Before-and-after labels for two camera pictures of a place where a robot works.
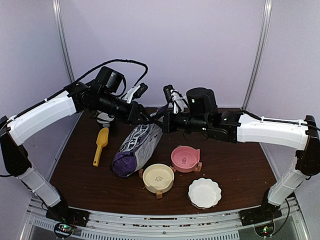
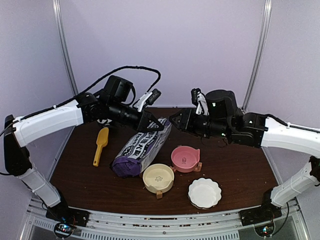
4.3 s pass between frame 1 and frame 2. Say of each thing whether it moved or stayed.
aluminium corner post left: stayed
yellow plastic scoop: stayed
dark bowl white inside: stayed
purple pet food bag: moved
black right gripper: moved
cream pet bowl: stayed
